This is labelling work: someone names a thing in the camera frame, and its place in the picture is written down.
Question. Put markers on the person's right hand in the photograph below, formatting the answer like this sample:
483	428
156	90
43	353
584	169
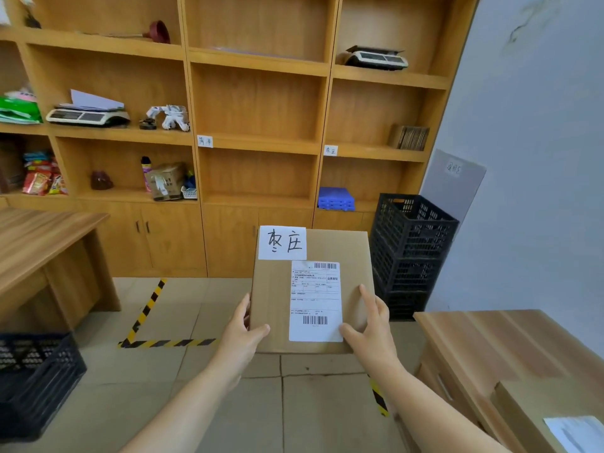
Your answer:
375	344

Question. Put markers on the green packet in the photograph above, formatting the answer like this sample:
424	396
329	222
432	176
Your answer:
19	110

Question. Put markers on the small figurine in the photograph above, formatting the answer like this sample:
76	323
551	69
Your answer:
32	21

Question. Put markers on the person's right forearm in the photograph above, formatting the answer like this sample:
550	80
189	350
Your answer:
424	419

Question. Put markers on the stack of cartons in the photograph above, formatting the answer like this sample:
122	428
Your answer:
410	138

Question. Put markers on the small white basket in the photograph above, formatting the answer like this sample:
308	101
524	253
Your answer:
189	192

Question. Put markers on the pile of red snack packets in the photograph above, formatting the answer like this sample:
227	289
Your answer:
38	181

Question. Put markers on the crumpled taped small carton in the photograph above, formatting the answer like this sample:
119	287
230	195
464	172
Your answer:
165	181

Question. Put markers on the flat labelled cardboard parcel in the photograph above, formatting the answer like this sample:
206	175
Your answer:
528	405

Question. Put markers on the person's left hand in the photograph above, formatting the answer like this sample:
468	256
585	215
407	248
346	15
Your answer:
238	346

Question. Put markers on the folded white paper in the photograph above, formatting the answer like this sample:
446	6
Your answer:
92	99

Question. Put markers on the brown parcel box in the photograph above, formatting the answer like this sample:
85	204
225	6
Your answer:
271	297

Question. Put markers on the open cardboard carton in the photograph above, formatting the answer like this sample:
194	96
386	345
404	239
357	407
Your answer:
9	169

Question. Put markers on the white pink packet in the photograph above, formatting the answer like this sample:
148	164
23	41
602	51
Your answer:
21	94

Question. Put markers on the light wooden desk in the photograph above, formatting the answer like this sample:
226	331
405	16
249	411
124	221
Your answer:
495	339
42	235

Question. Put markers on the person's left forearm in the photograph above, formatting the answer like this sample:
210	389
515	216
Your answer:
189	415

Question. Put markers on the grey board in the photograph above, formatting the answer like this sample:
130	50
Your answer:
453	193

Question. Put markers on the white robot toy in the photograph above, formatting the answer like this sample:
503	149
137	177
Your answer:
172	117

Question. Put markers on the pink spray bottle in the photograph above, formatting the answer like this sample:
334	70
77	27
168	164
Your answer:
146	176

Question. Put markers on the wooden shelf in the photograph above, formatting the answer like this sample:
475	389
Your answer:
257	108

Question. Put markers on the grey electronic scale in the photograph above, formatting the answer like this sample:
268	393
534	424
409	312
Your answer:
377	58
85	117

